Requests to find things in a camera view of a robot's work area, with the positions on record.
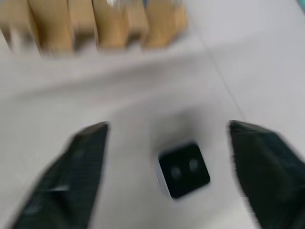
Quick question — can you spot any small black square camera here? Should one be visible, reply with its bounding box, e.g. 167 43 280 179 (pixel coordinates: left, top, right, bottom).
153 141 211 200

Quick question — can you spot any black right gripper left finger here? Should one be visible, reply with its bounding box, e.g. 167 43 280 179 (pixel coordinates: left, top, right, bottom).
10 121 109 229

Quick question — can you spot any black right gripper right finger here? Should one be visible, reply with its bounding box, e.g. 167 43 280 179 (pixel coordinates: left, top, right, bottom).
228 120 305 229

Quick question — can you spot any brown cardboard divider tray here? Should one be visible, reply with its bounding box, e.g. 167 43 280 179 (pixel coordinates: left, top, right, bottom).
0 0 189 58

